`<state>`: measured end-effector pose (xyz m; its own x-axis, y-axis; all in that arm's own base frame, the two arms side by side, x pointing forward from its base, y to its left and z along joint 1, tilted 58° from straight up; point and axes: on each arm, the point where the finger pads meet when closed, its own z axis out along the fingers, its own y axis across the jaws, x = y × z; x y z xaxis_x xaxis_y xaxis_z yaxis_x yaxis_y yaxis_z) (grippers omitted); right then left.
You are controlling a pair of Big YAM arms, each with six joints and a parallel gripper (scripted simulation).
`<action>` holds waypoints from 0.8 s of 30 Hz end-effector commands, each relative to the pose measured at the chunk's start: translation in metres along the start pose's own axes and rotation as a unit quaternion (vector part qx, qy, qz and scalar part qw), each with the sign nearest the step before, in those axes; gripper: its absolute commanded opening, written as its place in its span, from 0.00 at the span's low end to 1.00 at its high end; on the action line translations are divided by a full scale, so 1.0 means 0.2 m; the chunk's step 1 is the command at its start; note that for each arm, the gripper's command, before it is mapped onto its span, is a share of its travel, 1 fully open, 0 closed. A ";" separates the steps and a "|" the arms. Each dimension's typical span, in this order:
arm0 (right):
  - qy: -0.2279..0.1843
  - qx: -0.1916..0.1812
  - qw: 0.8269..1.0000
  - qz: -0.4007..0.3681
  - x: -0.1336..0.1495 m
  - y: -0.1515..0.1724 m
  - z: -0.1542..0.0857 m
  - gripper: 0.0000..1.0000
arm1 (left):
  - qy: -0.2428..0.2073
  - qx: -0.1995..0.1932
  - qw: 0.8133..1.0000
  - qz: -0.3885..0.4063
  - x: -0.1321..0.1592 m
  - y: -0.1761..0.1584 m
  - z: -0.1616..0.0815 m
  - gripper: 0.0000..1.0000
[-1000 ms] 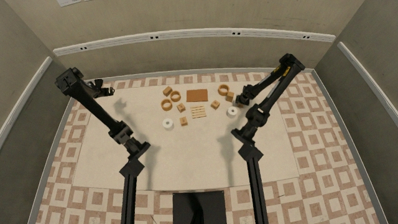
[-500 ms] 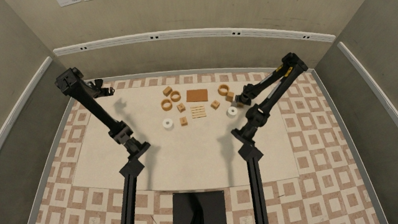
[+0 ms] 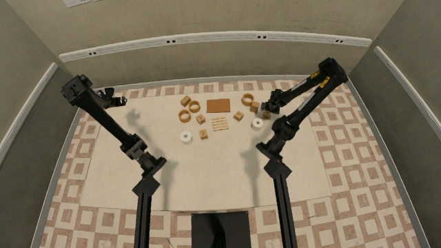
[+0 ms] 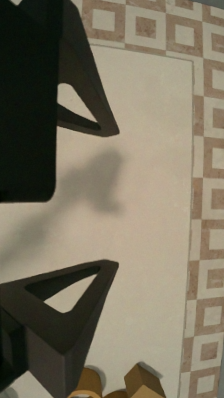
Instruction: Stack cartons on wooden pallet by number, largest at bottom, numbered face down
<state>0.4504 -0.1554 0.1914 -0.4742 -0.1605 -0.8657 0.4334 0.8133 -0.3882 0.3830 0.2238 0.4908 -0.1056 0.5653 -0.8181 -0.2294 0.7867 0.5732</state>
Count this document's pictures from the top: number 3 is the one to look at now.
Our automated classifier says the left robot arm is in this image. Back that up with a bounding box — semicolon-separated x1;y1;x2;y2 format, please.
60;74;163;177

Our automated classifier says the small wooden pallet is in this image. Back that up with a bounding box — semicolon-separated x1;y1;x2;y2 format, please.
211;115;229;132

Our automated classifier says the white tape roll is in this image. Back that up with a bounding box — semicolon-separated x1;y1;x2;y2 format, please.
252;118;263;132
180;131;193;145

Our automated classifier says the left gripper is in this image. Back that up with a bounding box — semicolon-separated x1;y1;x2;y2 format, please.
112;96;127;107

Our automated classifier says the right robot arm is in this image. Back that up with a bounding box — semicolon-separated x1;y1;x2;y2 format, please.
259;57;349;160

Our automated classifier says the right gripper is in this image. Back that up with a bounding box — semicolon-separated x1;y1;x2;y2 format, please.
260;101;280;114

